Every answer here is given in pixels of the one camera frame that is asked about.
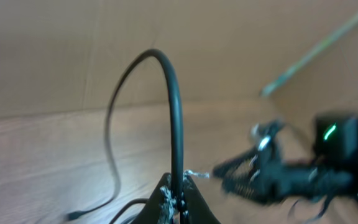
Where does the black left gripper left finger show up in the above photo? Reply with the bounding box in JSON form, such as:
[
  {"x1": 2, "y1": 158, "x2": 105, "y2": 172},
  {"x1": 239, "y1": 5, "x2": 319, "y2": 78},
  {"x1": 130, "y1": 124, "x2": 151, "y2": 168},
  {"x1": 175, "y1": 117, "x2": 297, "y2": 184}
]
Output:
[{"x1": 132, "y1": 173, "x2": 175, "y2": 224}]

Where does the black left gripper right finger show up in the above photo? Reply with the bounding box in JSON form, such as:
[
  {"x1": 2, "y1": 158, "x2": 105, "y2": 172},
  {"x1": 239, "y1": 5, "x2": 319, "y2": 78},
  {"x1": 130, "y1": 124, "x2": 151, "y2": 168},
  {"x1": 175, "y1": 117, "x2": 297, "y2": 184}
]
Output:
[{"x1": 180, "y1": 170, "x2": 221, "y2": 224}]

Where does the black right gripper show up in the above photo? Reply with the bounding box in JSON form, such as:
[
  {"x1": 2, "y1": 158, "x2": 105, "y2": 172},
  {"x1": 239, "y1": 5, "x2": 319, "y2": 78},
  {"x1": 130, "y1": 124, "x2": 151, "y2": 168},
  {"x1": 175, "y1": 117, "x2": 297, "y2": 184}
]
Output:
[{"x1": 213, "y1": 120, "x2": 353, "y2": 202}]

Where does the thin black usb cable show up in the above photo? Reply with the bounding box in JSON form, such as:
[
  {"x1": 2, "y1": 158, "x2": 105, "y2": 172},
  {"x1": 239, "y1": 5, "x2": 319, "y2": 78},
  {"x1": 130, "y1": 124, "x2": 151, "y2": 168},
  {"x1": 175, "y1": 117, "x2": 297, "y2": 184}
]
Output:
[{"x1": 67, "y1": 49, "x2": 185, "y2": 222}]

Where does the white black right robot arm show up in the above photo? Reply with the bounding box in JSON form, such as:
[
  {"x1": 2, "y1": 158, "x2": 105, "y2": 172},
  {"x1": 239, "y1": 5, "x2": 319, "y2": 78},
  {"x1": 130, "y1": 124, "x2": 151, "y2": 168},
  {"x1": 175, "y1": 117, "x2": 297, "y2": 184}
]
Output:
[{"x1": 213, "y1": 113, "x2": 358, "y2": 205}]

